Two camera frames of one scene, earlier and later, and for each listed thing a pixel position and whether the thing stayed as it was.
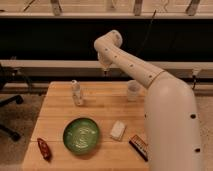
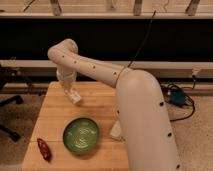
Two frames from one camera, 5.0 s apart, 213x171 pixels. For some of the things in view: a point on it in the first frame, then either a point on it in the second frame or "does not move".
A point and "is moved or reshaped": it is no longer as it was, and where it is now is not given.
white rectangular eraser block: x=117 y=130 does not move
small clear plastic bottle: x=76 y=92 is moved or reshaped
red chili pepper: x=45 y=150 does not move
